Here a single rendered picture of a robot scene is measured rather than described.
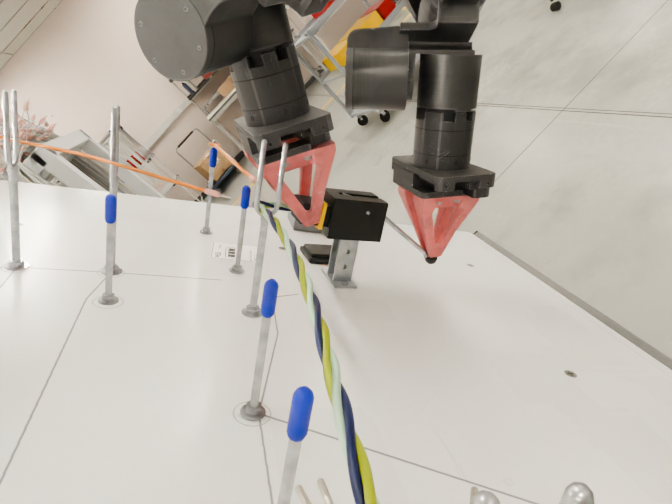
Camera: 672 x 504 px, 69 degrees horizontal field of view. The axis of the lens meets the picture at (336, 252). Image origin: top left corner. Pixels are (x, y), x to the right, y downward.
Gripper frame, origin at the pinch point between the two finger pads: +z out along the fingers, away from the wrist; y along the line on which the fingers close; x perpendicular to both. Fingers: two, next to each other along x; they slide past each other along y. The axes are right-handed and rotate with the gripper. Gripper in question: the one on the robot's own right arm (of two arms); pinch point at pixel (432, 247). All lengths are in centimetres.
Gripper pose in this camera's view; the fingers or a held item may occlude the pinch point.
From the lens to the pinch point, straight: 53.9
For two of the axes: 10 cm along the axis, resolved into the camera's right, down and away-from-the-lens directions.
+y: 3.2, 3.6, -8.7
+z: -0.1, 9.2, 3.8
